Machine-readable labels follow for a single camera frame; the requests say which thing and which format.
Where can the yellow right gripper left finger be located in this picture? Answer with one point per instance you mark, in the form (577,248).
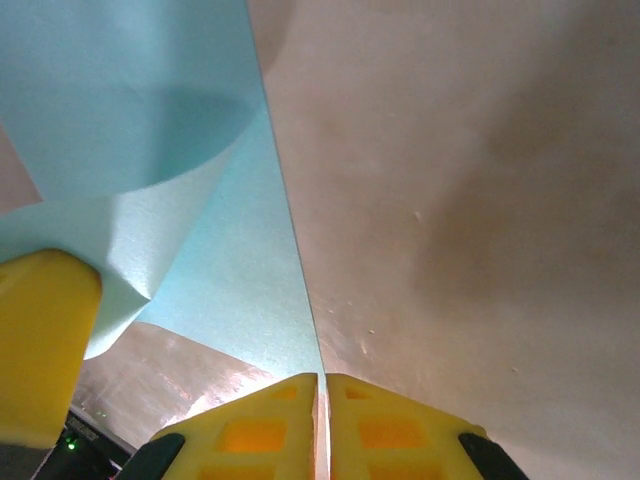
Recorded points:
(250,435)

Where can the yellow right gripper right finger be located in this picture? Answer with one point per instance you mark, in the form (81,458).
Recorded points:
(395,440)

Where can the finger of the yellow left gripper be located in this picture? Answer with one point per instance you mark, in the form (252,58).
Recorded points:
(45,340)

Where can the teal cloth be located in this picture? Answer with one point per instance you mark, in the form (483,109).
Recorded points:
(150,125)

